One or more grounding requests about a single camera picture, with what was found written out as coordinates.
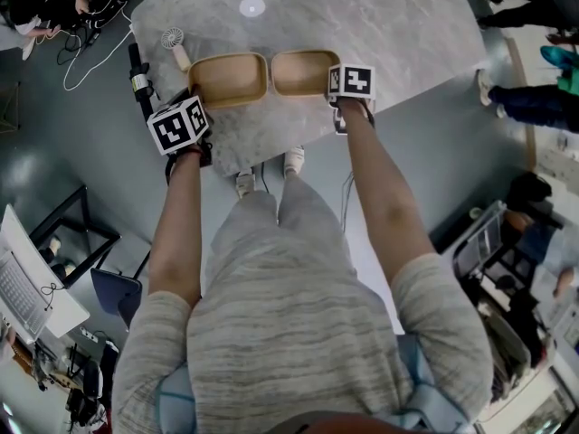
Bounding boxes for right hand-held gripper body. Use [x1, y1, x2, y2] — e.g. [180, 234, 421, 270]
[326, 63, 377, 136]

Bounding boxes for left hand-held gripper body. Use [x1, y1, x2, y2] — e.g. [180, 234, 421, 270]
[147, 87, 214, 167]

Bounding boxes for beige tray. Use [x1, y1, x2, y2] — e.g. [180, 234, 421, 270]
[187, 49, 343, 110]

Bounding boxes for person's left forearm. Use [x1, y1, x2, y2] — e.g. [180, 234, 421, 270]
[147, 149, 216, 309]

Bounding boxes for person's right forearm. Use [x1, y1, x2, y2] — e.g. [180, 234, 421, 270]
[337, 99, 441, 298]

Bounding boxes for grey marble table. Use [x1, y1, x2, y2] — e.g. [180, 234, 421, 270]
[129, 0, 489, 179]

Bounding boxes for small white handheld fan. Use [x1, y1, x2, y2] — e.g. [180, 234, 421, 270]
[160, 25, 192, 72]

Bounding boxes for person's left white shoe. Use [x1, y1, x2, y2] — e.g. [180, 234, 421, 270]
[234, 169, 258, 199]

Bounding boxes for person's white shoe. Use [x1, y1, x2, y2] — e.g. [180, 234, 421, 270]
[234, 169, 258, 199]
[283, 145, 307, 176]

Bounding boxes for person's right white shoe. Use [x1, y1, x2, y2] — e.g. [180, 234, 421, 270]
[283, 145, 307, 176]

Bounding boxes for person's grey trousers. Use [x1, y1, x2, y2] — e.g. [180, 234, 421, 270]
[210, 175, 359, 279]

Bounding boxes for dark blue chair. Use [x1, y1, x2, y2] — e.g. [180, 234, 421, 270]
[90, 267, 144, 330]

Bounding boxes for white cluttered desk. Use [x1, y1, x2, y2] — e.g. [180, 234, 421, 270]
[441, 199, 579, 424]

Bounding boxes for silver laptop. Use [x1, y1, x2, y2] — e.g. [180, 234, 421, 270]
[0, 246, 51, 341]

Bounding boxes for person's grey knit top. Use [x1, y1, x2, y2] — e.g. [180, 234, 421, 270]
[110, 237, 494, 434]

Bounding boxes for white floor cable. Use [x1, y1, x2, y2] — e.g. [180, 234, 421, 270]
[56, 9, 137, 92]

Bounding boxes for black frame side table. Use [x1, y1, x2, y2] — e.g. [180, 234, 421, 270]
[29, 184, 122, 288]

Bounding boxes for black cable on desk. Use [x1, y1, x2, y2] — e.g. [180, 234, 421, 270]
[39, 281, 64, 311]

